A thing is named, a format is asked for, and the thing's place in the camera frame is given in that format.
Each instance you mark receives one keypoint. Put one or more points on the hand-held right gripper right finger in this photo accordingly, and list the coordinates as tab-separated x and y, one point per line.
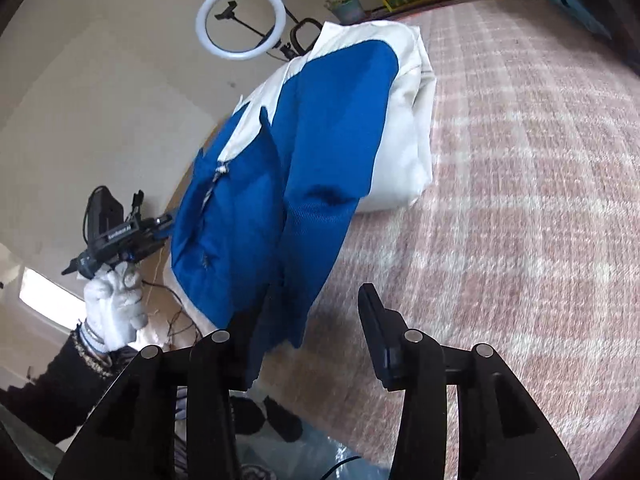
372	330

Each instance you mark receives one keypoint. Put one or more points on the window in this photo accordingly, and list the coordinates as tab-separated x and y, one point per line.
50	300

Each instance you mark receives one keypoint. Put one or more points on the black metal stand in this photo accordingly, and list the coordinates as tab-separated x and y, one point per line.
295	35

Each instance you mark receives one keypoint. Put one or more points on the pink plaid blanket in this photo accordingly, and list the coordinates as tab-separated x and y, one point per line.
500	210

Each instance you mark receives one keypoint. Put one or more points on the person's left hand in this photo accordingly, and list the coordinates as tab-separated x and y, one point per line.
112	310

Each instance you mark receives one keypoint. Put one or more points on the beige and blue jacket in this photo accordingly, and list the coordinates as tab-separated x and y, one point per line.
325	160

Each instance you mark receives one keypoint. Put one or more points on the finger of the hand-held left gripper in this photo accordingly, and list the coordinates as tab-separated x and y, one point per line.
150	248
160	222

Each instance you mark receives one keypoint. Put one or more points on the person's left forearm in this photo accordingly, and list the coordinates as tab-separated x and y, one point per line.
50	390

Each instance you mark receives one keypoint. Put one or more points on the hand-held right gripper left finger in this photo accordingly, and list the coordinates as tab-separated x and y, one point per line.
240	360

